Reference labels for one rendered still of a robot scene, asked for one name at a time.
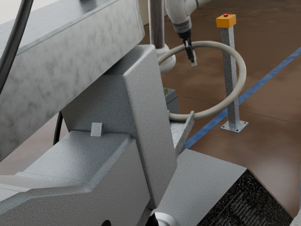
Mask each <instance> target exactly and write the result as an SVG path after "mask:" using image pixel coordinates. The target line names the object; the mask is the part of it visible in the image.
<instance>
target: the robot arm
mask: <svg viewBox="0 0 301 226"><path fill-rule="evenodd" d="M210 1H211V0H148V10H149V28H150V44H152V45H154V46H155V49H156V53H157V58H159V57H161V56H162V55H163V54H165V53H166V52H168V51H169V50H170V49H169V47H168V46H167V45H166V44H165V31H164V6H165V8H166V11H167V14H168V16H169V18H170V19H171V21H172V24H173V27H174V30H175V31H176V32H177V35H178V37H179V38H181V39H183V43H184V45H185V49H186V51H187V55H188V59H189V60H190V63H191V66H192V67H193V66H197V63H196V60H197V58H196V55H195V52H194V49H195V48H192V47H191V46H192V44H191V42H192V41H191V35H192V33H193V30H192V22H191V18H190V14H191V13H192V12H193V11H194V10H195V9H197V8H198V7H200V6H203V5H205V4H206V3H208V2H210ZM175 63H176V57H175V55H173V56H171V57H169V58H168V59H166V60H165V61H164V62H163V63H161V64H160V65H159V70H160V74H163V73H166V72H168V71H169V70H171V69H172V68H173V67H174V66H175Z"/></svg>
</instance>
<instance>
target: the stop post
mask: <svg viewBox="0 0 301 226"><path fill-rule="evenodd" d="M235 24H236V15H235V14H228V16H223V15H222V16H220V17H218V18H216V25H217V28H220V33H221V43H223V44H225V45H228V46H230V47H231V48H233V49H235V46H234V33H233V25H235ZM222 54H223V64H224V78H225V89H226V97H228V96H229V95H230V94H231V92H232V91H233V90H234V88H235V86H236V84H237V72H236V60H235V59H234V58H233V57H232V56H231V55H230V54H229V53H227V52H225V51H222ZM227 109H228V121H227V122H226V123H225V124H224V125H223V126H221V129H224V130H228V131H231V132H235V133H240V132H241V131H242V129H243V128H244V127H245V126H246V125H247V124H248V122H244V121H240V117H239V104H238V97H237V98H236V99H235V100H234V101H233V102H232V103H231V104H230V105H229V106H227Z"/></svg>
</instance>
